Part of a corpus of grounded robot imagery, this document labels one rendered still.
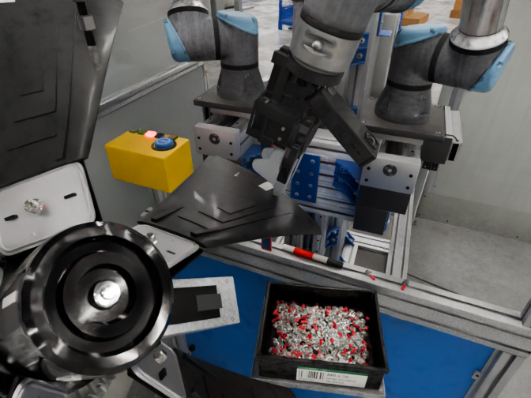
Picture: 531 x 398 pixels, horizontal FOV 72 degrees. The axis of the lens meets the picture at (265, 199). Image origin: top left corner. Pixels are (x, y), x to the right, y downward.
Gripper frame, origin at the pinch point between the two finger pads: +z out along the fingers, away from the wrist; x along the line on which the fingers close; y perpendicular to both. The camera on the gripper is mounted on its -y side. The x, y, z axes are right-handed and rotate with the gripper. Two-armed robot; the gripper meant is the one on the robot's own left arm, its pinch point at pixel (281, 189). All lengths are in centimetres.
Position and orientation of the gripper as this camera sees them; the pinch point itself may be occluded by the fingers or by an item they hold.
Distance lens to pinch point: 57.1
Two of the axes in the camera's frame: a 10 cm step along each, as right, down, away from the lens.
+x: -3.8, 5.4, -7.5
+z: -2.8, 7.1, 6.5
